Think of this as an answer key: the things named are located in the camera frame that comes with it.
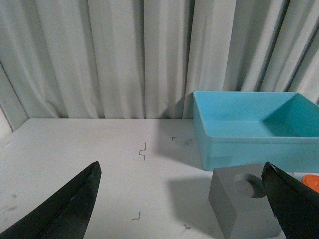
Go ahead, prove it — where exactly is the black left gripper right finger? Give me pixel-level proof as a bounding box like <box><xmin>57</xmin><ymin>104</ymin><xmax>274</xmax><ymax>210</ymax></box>
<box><xmin>262</xmin><ymin>162</ymin><xmax>319</xmax><ymax>239</ymax></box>

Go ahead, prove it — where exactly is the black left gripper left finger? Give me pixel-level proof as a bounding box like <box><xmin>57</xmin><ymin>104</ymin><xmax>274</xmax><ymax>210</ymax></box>
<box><xmin>0</xmin><ymin>161</ymin><xmax>101</xmax><ymax>239</ymax></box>

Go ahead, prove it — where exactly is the gray block with round hole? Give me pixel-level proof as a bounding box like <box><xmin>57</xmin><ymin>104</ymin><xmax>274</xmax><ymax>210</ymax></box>
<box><xmin>209</xmin><ymin>164</ymin><xmax>282</xmax><ymax>239</ymax></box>

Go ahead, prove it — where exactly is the blue plastic box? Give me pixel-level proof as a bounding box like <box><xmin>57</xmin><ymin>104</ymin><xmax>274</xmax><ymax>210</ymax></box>
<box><xmin>193</xmin><ymin>91</ymin><xmax>319</xmax><ymax>173</ymax></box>

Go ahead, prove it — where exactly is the orange cylinder part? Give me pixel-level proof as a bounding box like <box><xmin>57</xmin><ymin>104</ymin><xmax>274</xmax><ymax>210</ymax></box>
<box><xmin>302</xmin><ymin>174</ymin><xmax>319</xmax><ymax>193</ymax></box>

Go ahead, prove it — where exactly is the white pleated curtain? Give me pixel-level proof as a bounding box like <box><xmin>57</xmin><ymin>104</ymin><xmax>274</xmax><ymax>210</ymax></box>
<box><xmin>0</xmin><ymin>0</ymin><xmax>319</xmax><ymax>131</ymax></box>

